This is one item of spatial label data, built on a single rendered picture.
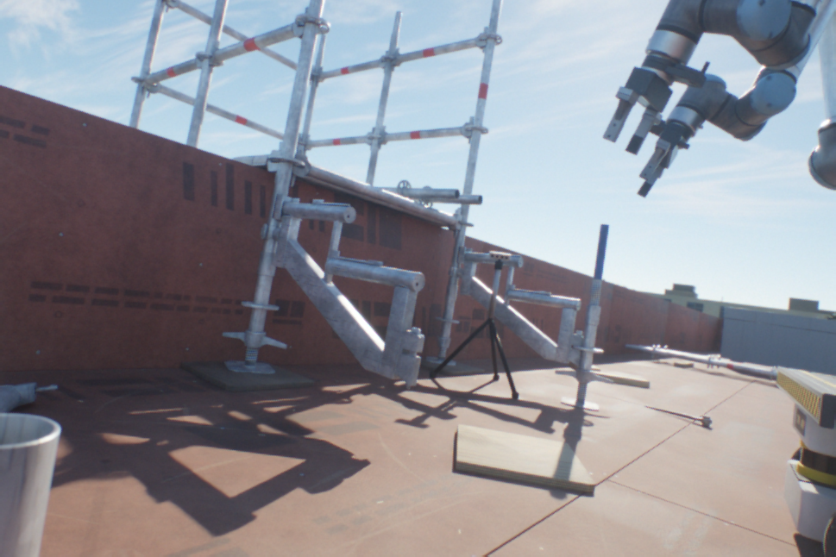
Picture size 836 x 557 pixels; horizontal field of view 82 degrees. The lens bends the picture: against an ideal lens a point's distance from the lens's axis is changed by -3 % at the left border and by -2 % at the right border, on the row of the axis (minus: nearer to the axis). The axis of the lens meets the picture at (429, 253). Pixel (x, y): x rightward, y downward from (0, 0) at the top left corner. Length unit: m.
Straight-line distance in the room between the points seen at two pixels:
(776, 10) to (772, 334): 5.93
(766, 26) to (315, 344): 1.74
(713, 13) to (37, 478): 1.13
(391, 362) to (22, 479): 1.02
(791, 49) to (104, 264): 1.73
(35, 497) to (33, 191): 1.29
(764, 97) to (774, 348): 5.57
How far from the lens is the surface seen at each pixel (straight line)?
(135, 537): 0.82
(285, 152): 1.78
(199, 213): 1.75
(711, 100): 1.57
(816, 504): 1.17
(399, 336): 1.27
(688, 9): 1.16
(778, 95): 1.47
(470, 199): 2.33
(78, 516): 0.88
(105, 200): 1.65
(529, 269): 3.46
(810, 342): 6.86
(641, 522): 1.15
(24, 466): 0.35
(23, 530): 0.37
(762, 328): 6.87
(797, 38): 1.22
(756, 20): 1.09
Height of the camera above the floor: 0.38
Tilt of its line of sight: 4 degrees up
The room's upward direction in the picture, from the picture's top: 9 degrees clockwise
